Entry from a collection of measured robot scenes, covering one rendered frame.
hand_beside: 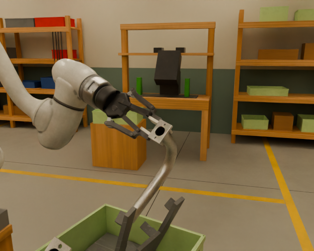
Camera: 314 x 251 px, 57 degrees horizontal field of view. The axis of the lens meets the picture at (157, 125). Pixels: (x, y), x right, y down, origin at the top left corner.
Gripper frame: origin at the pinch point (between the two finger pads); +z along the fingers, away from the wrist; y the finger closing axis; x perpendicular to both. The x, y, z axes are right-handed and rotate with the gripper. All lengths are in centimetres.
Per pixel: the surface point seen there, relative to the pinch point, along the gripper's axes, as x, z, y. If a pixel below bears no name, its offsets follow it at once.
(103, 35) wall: 343, -397, 157
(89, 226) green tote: 33, -15, -38
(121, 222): 1.7, 6.6, -23.2
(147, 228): 22.8, 6.1, -23.6
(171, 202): 14.0, 10.1, -12.7
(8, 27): 271, -530, 55
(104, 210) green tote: 39, -17, -31
